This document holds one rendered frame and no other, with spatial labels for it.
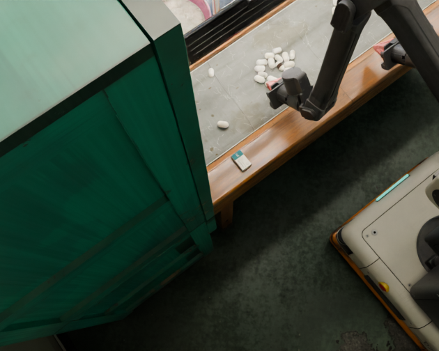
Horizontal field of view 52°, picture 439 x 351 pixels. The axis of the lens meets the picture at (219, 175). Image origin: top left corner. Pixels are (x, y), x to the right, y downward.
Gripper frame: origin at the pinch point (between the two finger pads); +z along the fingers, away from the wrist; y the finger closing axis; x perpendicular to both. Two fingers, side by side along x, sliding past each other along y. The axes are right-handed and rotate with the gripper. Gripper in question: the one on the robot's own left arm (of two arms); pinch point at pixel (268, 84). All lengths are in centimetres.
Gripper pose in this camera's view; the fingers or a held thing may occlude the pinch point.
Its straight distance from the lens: 149.3
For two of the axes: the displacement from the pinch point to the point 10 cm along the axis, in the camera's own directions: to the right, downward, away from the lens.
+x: 3.8, 6.9, 6.1
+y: -8.0, 5.7, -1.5
